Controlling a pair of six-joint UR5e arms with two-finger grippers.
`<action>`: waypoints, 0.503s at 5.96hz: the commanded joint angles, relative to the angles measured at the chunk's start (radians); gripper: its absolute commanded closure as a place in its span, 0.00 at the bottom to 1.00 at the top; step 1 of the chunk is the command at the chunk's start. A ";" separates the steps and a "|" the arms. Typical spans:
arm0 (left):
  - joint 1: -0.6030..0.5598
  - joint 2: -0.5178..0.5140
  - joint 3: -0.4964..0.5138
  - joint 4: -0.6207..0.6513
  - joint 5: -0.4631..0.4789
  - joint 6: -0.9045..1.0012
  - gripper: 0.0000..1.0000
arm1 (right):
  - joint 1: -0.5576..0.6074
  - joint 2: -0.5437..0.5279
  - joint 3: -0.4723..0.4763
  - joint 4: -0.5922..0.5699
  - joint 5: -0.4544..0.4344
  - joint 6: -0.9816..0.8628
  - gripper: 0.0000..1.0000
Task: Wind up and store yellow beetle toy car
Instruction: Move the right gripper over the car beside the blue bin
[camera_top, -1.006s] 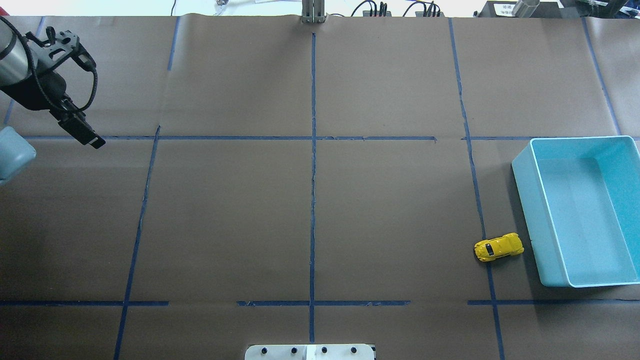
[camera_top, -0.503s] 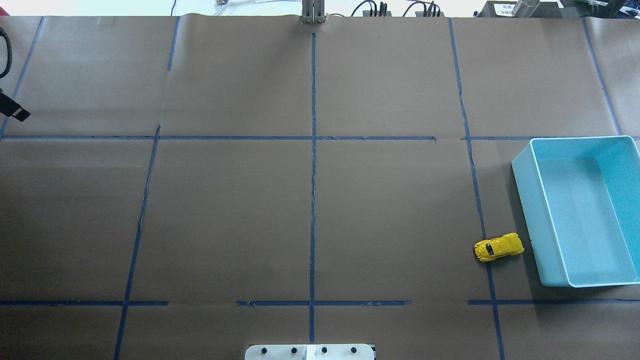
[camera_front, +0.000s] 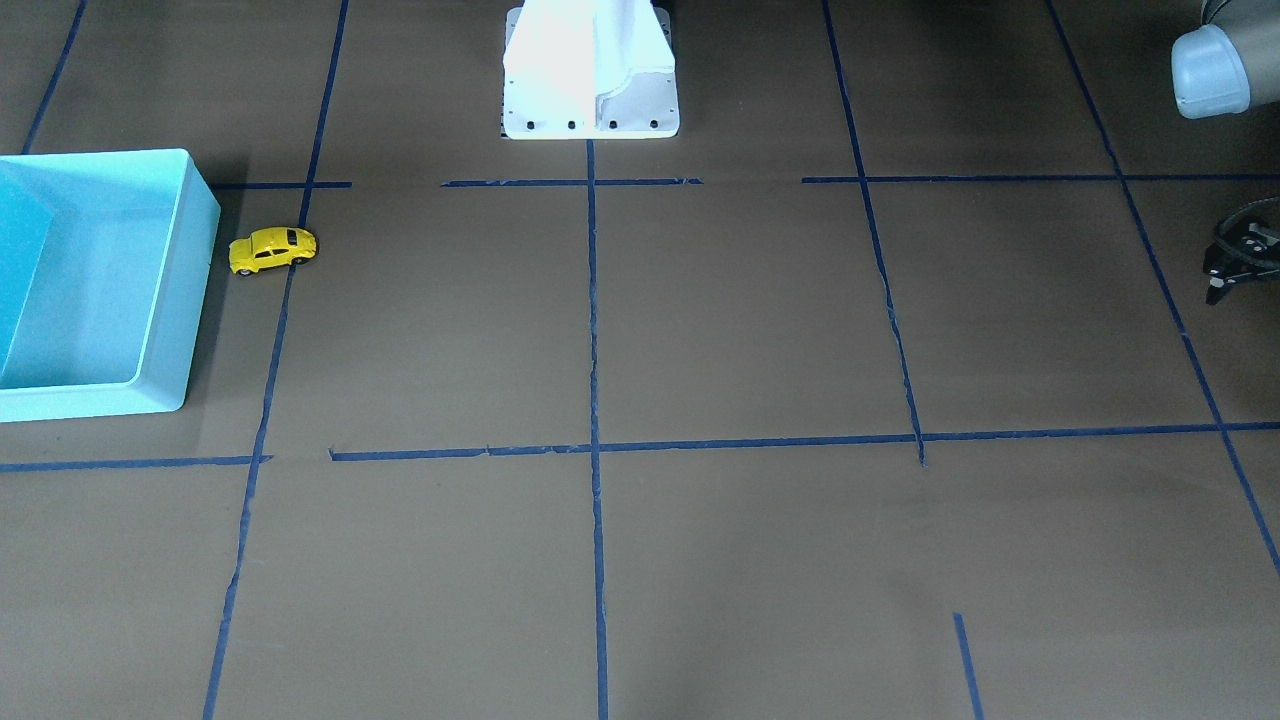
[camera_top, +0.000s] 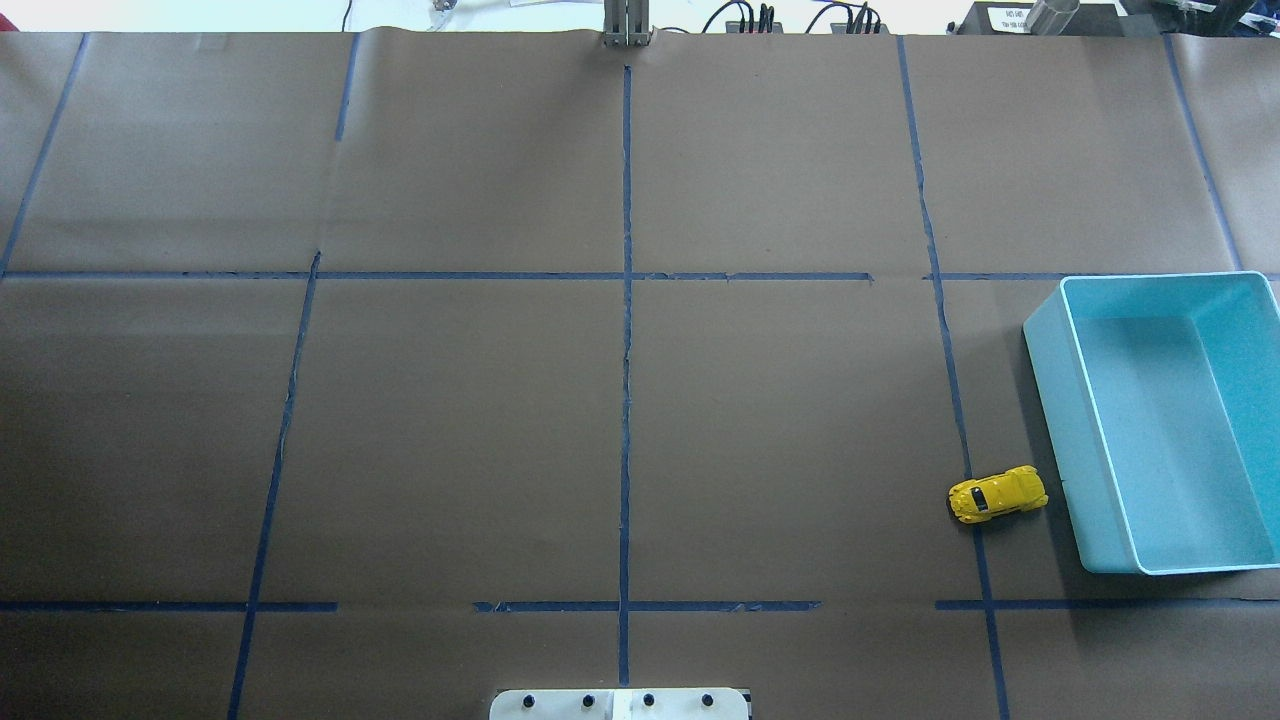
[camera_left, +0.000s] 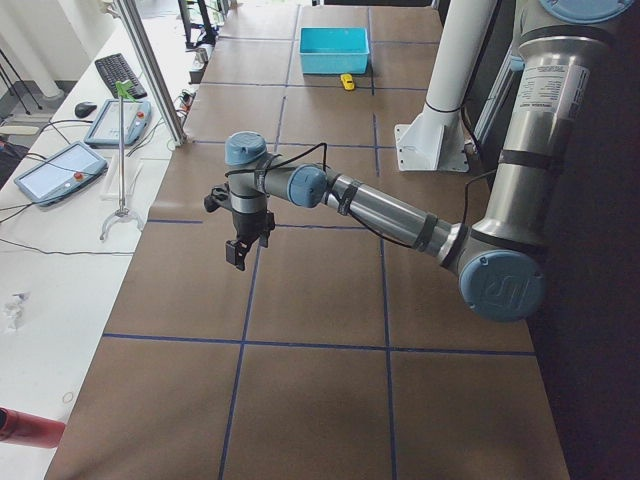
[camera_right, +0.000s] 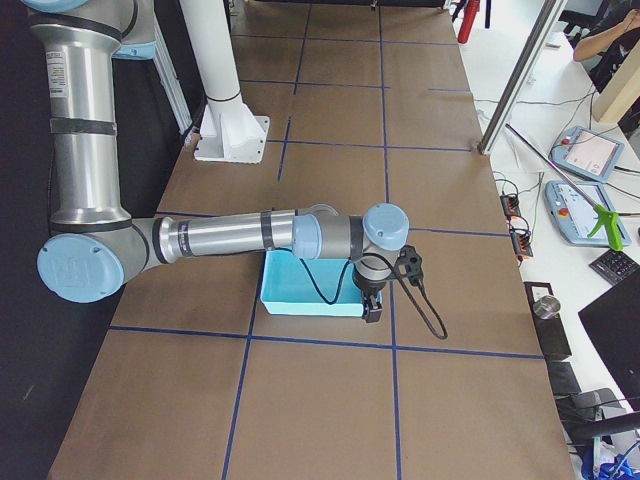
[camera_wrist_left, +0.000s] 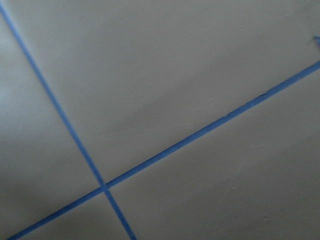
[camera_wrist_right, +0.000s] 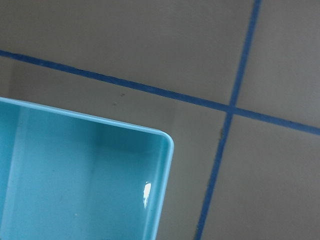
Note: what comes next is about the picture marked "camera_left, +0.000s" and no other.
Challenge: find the black keyboard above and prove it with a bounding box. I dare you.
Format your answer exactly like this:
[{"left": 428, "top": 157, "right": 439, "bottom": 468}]
[{"left": 94, "top": 53, "right": 147, "bottom": 99}]

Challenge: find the near teach pendant tablet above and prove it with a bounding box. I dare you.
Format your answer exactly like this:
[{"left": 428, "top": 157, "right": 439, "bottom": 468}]
[{"left": 14, "top": 142, "right": 108, "bottom": 207}]

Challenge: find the aluminium frame post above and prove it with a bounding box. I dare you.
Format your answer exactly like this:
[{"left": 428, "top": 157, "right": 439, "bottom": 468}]
[{"left": 113, "top": 0, "right": 187, "bottom": 147}]

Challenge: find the red cylinder bottle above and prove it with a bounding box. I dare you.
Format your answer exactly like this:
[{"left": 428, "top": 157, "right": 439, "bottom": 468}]
[{"left": 1, "top": 407, "right": 66, "bottom": 449}]

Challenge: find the black computer mouse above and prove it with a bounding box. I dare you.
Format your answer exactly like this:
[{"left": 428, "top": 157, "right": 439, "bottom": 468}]
[{"left": 74, "top": 101, "right": 97, "bottom": 119}]

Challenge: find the teal plastic storage bin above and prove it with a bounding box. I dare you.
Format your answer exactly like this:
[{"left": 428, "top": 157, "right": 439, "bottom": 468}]
[{"left": 299, "top": 27, "right": 370, "bottom": 75}]

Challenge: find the white camera mast pedestal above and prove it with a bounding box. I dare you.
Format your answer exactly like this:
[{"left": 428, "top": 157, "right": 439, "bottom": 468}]
[{"left": 394, "top": 0, "right": 497, "bottom": 172}]

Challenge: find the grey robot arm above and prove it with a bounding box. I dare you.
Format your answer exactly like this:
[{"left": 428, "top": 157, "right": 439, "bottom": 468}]
[{"left": 204, "top": 1, "right": 630, "bottom": 322}]

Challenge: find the far teach pendant tablet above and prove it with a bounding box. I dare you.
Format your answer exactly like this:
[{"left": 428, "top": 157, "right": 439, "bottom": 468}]
[{"left": 84, "top": 99, "right": 151, "bottom": 148}]

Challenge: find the yellow beetle toy car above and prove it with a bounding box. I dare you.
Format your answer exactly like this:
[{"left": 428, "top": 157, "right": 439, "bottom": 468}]
[{"left": 340, "top": 73, "right": 356, "bottom": 91}]

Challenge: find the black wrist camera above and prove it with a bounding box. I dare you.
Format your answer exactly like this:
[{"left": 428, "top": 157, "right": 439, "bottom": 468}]
[{"left": 203, "top": 183, "right": 232, "bottom": 213}]

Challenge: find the green-handled reacher grabber tool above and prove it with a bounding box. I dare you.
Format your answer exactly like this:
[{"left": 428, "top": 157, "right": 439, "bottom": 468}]
[{"left": 99, "top": 81, "right": 144, "bottom": 241}]

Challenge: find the white plastic tray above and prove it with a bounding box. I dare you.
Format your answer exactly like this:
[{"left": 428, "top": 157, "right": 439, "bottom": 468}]
[{"left": 99, "top": 152, "right": 146, "bottom": 202}]

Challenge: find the crumpled white paper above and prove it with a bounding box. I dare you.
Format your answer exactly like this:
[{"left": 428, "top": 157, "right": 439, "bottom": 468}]
[{"left": 1, "top": 292, "right": 30, "bottom": 332}]

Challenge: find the teach pendant tablet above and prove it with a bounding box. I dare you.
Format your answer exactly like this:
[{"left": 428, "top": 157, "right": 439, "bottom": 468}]
[
  {"left": 84, "top": 99, "right": 151, "bottom": 148},
  {"left": 14, "top": 142, "right": 108, "bottom": 207}
]

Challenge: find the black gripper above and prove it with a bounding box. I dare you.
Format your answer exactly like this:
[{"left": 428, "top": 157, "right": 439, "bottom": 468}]
[{"left": 225, "top": 209, "right": 275, "bottom": 271}]

